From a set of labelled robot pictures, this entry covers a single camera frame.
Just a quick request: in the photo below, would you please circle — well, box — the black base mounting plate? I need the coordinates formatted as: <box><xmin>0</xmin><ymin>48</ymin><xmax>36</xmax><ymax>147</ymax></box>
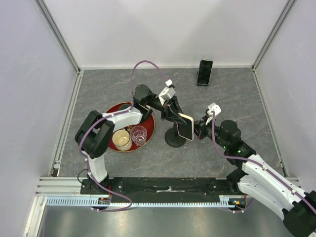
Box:
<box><xmin>80</xmin><ymin>176</ymin><xmax>257</xmax><ymax>203</ymax></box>

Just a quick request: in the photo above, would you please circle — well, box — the blue-edged black phone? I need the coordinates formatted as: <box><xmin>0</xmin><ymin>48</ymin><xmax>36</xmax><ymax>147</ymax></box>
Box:
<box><xmin>198</xmin><ymin>60</ymin><xmax>213</xmax><ymax>74</ymax></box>

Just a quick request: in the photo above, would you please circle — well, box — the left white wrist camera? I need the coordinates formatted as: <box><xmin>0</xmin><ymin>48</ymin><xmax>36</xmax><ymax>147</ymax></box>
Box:
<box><xmin>158</xmin><ymin>79</ymin><xmax>176</xmax><ymax>106</ymax></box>

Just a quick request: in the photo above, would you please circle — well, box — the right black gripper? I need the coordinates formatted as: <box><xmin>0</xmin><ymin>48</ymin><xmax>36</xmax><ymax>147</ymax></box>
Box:
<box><xmin>187</xmin><ymin>114</ymin><xmax>228</xmax><ymax>150</ymax></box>

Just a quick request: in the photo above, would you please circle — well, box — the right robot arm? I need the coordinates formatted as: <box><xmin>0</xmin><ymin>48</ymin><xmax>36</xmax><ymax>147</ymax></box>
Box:
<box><xmin>194</xmin><ymin>116</ymin><xmax>316</xmax><ymax>237</ymax></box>

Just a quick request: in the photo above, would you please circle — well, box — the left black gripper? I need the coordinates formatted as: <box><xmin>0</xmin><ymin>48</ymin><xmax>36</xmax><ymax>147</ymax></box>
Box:
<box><xmin>146</xmin><ymin>93</ymin><xmax>188</xmax><ymax>124</ymax></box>

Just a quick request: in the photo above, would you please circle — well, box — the clear drinking glass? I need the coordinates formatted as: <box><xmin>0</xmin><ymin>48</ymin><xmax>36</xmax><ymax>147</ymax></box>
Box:
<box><xmin>130</xmin><ymin>125</ymin><xmax>147</xmax><ymax>147</ymax></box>

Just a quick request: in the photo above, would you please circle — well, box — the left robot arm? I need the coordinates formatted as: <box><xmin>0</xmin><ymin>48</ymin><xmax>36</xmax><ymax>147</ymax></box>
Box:
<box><xmin>75</xmin><ymin>84</ymin><xmax>187</xmax><ymax>194</ymax></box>

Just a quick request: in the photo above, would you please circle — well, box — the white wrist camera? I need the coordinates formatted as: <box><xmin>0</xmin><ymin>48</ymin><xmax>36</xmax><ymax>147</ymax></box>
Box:
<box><xmin>158</xmin><ymin>79</ymin><xmax>176</xmax><ymax>106</ymax></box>
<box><xmin>205</xmin><ymin>103</ymin><xmax>221</xmax><ymax>125</ymax></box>

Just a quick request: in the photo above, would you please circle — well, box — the dark green glass cup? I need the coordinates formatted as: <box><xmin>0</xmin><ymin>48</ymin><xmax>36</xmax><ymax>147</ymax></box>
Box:
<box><xmin>118</xmin><ymin>104</ymin><xmax>131</xmax><ymax>111</ymax></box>

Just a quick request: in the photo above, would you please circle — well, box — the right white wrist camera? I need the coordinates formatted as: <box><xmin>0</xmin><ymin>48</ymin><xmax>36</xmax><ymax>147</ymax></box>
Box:
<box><xmin>205</xmin><ymin>103</ymin><xmax>221</xmax><ymax>125</ymax></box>

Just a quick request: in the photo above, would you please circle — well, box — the light blue cable duct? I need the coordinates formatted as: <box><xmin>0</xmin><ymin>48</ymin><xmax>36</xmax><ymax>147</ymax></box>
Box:
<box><xmin>46</xmin><ymin>197</ymin><xmax>243</xmax><ymax>208</ymax></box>

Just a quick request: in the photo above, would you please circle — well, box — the cream cup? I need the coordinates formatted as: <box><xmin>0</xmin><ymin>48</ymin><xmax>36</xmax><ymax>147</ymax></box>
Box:
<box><xmin>112</xmin><ymin>129</ymin><xmax>132</xmax><ymax>152</ymax></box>

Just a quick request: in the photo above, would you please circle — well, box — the red round tray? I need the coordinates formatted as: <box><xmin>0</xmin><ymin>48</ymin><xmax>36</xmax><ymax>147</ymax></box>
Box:
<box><xmin>106</xmin><ymin>102</ymin><xmax>155</xmax><ymax>153</ymax></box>

